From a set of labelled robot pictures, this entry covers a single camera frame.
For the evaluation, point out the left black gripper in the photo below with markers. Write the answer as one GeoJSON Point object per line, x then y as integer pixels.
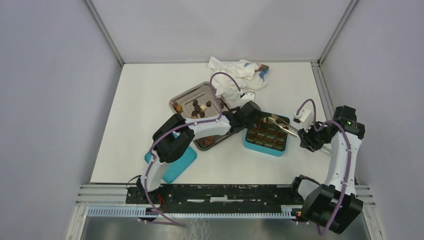
{"type": "Point", "coordinates": [251, 122]}

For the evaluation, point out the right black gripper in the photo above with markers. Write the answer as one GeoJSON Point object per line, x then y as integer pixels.
{"type": "Point", "coordinates": [306, 141]}

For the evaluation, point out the teal chocolate box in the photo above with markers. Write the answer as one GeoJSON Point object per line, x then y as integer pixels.
{"type": "Point", "coordinates": [265, 137]}

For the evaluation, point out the steel tongs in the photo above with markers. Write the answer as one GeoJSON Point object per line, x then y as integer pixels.
{"type": "Point", "coordinates": [284, 126]}

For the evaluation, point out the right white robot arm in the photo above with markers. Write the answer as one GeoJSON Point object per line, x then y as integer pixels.
{"type": "Point", "coordinates": [332, 205]}

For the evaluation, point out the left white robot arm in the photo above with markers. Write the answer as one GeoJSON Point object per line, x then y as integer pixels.
{"type": "Point", "coordinates": [173, 138]}

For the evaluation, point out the caramel ridged chocolate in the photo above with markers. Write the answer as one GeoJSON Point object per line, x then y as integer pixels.
{"type": "Point", "coordinates": [179, 108]}

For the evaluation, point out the white crumpled cloth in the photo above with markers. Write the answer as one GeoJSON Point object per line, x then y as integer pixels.
{"type": "Point", "coordinates": [232, 77]}

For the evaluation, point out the steel tray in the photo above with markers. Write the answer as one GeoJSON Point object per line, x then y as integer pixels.
{"type": "Point", "coordinates": [203, 94]}

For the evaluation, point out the teal box lid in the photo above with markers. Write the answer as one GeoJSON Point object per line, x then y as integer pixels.
{"type": "Point", "coordinates": [175, 169]}

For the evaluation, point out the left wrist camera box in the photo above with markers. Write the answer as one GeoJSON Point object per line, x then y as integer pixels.
{"type": "Point", "coordinates": [247, 96]}

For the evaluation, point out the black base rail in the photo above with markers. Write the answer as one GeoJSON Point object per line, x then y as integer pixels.
{"type": "Point", "coordinates": [216, 198]}

